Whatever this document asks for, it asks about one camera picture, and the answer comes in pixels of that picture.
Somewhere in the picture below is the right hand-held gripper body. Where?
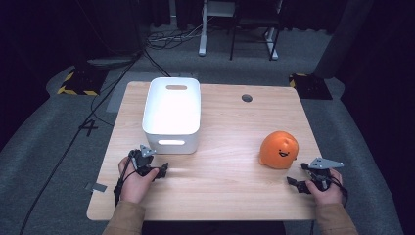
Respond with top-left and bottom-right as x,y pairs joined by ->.
300,157 -> 346,193

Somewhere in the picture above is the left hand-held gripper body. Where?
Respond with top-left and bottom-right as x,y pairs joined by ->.
128,144 -> 158,177

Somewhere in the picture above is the orange smiley squishy toy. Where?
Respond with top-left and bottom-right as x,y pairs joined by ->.
258,130 -> 300,170

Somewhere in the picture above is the white plastic storage bin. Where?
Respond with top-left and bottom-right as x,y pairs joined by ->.
141,76 -> 202,156

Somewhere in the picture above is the person's left hand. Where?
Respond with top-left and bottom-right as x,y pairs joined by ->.
117,156 -> 161,206

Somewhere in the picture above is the person's right hand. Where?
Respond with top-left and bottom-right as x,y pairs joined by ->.
304,168 -> 344,207

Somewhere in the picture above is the grey tape strip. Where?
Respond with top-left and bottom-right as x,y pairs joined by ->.
84,182 -> 109,194

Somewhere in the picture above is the right hand-held gripper black cable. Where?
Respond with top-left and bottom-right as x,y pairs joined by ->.
329,175 -> 349,209

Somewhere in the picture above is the hand-held gripper black cable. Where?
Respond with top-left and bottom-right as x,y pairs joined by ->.
113,150 -> 139,208
329,175 -> 349,209

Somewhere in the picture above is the left hand-held gripper black cable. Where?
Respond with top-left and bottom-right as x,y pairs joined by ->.
113,150 -> 139,208

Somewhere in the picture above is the long black floor cable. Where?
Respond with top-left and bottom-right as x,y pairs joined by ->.
19,48 -> 145,235

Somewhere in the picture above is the yellow black striped base plate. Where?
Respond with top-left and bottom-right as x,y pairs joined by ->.
288,72 -> 334,101
56,66 -> 110,97

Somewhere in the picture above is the bundle of floor cables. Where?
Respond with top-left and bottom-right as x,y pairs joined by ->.
145,19 -> 209,51

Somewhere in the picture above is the white desk frame leg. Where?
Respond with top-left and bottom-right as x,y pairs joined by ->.
264,26 -> 280,62
198,0 -> 210,58

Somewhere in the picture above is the black metal chair frame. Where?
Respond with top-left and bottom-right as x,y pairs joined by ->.
229,0 -> 282,62

